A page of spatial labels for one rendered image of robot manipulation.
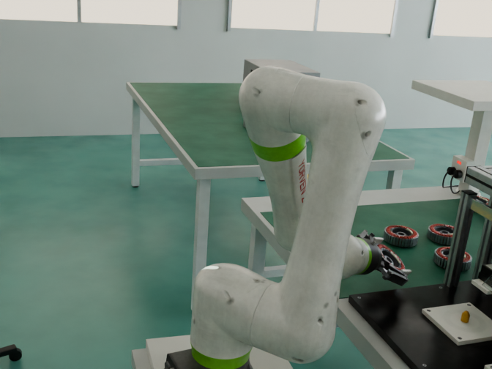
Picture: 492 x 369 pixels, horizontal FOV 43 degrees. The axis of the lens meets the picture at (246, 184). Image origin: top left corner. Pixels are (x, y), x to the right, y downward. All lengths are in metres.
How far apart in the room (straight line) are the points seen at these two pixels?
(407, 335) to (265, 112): 0.71
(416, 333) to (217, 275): 0.59
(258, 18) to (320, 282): 4.95
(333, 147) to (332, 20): 5.19
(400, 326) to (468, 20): 5.73
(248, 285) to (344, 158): 0.31
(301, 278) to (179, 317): 1.89
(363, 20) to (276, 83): 5.30
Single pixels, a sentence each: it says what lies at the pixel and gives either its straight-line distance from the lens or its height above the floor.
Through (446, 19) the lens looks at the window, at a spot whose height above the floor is 1.16.
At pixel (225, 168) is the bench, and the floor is 0.75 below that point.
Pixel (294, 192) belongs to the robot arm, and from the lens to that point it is 1.34.
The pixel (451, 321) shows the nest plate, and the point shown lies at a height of 0.78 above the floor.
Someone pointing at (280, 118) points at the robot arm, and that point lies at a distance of 1.14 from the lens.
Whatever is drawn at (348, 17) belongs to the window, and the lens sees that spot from 6.34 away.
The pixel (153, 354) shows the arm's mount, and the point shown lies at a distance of 1.41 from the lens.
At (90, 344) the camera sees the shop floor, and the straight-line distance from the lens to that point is 2.82.
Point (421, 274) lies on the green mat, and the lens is 1.94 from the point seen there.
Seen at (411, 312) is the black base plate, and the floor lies 0.77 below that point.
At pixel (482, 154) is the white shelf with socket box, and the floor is 0.93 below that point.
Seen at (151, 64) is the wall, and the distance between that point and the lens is 5.74.
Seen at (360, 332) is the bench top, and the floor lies 0.75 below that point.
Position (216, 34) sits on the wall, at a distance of 5.84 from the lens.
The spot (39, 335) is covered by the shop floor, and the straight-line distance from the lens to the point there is 2.91.
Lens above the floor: 1.60
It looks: 20 degrees down
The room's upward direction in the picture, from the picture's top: 4 degrees clockwise
